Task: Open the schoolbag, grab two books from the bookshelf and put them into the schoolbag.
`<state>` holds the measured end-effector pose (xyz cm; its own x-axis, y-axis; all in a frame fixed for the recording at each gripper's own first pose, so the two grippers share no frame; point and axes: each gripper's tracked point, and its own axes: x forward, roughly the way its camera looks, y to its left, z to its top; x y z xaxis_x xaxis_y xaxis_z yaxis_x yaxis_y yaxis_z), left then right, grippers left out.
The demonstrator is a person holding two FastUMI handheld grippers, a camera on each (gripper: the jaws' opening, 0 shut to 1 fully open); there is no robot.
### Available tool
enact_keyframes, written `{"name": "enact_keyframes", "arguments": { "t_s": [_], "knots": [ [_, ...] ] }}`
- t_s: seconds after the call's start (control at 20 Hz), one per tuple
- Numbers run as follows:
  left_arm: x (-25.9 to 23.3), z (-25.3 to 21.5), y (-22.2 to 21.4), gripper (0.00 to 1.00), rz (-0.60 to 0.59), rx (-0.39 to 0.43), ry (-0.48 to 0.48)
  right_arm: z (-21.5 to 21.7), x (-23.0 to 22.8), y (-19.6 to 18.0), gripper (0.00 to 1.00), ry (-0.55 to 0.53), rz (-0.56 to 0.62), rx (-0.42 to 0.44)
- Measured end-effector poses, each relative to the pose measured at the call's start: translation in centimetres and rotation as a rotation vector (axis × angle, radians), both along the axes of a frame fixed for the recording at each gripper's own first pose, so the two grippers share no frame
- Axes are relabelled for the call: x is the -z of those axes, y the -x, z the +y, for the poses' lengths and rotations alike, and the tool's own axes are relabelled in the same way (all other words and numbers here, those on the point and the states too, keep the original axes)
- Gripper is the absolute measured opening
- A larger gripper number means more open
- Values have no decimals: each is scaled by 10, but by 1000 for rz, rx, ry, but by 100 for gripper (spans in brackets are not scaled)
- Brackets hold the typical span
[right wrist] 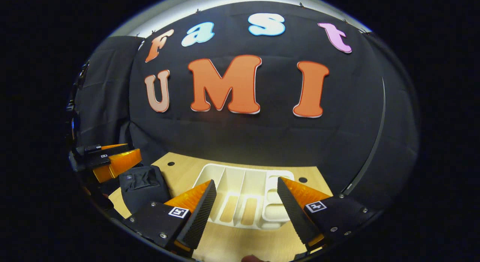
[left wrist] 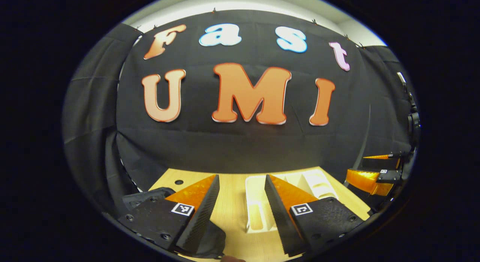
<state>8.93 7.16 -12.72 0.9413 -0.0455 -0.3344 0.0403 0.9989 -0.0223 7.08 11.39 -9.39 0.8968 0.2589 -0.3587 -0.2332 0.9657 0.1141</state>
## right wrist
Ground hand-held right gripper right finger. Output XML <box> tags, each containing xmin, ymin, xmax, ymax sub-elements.
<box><xmin>277</xmin><ymin>177</ymin><xmax>378</xmax><ymax>251</ymax></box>

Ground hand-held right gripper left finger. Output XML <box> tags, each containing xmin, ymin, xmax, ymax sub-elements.
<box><xmin>125</xmin><ymin>179</ymin><xmax>218</xmax><ymax>256</ymax></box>

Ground white bookshelf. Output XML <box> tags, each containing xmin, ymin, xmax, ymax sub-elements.
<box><xmin>192</xmin><ymin>163</ymin><xmax>296</xmax><ymax>230</ymax></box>

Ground black schoolbag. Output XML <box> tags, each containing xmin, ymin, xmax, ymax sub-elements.
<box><xmin>119</xmin><ymin>165</ymin><xmax>173</xmax><ymax>214</ymax></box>

